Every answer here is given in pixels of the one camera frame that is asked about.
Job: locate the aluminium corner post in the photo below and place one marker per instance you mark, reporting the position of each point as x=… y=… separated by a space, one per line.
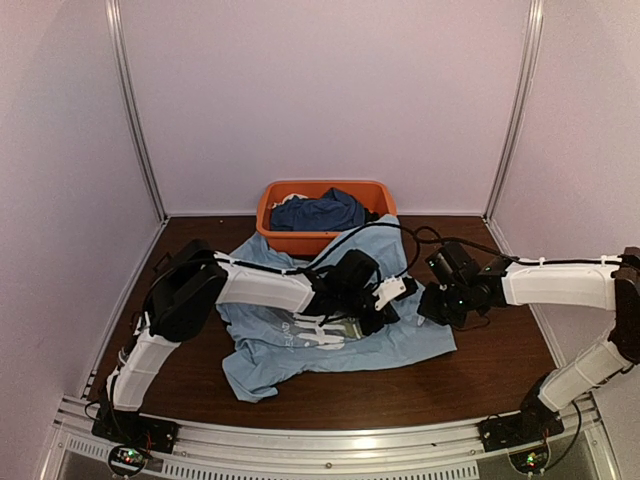
x=527 y=69
x=133 y=118

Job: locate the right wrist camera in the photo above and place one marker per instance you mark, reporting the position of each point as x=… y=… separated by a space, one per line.
x=452 y=265

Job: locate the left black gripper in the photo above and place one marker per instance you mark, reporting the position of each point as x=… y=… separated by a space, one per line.
x=388 y=316

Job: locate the black open brooch case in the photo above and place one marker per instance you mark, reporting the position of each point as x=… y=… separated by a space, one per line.
x=166 y=258

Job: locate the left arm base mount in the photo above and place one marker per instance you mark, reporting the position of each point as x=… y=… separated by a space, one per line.
x=133 y=429

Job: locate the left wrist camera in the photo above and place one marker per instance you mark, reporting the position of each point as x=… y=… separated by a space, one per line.
x=393 y=288

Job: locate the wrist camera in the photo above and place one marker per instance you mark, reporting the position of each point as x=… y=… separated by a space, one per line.
x=452 y=265
x=393 y=288

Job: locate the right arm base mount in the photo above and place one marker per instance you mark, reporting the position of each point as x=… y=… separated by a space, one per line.
x=517 y=429

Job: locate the dark blue garment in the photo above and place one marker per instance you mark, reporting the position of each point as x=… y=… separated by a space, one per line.
x=334 y=211

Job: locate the orange plastic basin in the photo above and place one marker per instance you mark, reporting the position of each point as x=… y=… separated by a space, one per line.
x=373 y=195

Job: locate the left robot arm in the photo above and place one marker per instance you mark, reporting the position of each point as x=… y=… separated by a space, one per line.
x=181 y=298

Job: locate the left aluminium corner post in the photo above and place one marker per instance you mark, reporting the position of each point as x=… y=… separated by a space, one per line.
x=133 y=118

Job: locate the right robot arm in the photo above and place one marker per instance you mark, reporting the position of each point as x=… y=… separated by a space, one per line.
x=609 y=283

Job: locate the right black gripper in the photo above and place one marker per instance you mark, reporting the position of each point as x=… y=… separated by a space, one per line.
x=427 y=309

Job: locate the right aluminium corner post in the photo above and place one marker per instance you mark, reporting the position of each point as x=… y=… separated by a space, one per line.
x=527 y=69

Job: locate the aluminium front rail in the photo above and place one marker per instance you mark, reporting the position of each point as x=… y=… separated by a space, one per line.
x=452 y=450

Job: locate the light blue printed t-shirt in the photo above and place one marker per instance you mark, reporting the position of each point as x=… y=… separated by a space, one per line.
x=272 y=345

